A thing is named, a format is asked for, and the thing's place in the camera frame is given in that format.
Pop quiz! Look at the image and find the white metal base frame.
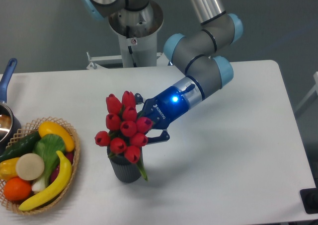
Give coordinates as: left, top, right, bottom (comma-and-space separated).
86, 52, 172, 70

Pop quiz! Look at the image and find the blue handled saucepan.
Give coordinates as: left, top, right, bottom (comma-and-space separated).
0, 58, 21, 154

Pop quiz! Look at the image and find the woven wicker basket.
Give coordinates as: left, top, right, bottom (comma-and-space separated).
0, 116, 80, 216

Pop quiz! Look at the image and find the yellow banana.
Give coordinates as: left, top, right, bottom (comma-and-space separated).
18, 150, 72, 212

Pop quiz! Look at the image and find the purple red vegetable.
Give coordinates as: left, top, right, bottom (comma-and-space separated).
50, 152, 74, 184

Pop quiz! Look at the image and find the white furniture at right edge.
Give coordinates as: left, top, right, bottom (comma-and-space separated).
294, 72, 318, 118

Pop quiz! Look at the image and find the black device at table edge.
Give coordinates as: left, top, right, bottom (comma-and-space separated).
300, 188, 318, 214

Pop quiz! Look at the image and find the beige round disc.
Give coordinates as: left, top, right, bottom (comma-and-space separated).
15, 153, 45, 181

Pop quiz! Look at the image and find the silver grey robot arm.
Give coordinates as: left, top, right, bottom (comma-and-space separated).
82, 0, 243, 144

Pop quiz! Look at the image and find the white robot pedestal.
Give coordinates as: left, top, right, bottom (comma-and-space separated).
109, 0, 163, 68

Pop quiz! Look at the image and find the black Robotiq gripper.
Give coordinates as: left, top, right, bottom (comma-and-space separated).
134, 85, 191, 145

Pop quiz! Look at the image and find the red tulip bouquet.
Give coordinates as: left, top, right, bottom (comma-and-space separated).
95, 91, 153, 181

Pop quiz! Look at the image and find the yellow squash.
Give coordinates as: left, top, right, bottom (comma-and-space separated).
38, 121, 75, 152

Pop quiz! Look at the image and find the orange fruit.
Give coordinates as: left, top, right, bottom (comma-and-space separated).
3, 177, 31, 201

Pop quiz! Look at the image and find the green bok choy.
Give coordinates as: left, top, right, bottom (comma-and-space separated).
32, 134, 66, 194

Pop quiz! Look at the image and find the dark grey ribbed vase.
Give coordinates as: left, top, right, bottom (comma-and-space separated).
109, 153, 142, 183

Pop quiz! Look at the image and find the yellow bell pepper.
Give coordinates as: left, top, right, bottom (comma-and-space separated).
0, 157, 19, 181

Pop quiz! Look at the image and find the green cucumber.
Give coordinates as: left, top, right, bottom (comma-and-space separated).
0, 131, 41, 162

